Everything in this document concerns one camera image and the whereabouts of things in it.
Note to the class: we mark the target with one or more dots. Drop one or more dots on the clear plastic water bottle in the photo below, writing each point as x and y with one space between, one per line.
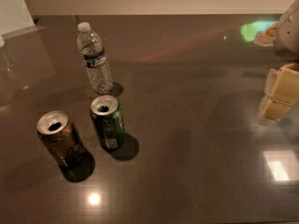
92 52

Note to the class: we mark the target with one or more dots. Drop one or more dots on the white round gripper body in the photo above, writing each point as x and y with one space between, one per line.
288 36

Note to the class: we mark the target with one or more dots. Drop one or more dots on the clear glass at left edge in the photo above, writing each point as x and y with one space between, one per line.
7 74

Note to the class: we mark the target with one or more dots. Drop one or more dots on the green soda can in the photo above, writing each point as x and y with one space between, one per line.
105 112

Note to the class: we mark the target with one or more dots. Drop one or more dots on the brown soda can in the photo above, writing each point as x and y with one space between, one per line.
58 133

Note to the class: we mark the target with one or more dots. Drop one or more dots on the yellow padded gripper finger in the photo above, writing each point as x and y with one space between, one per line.
281 92

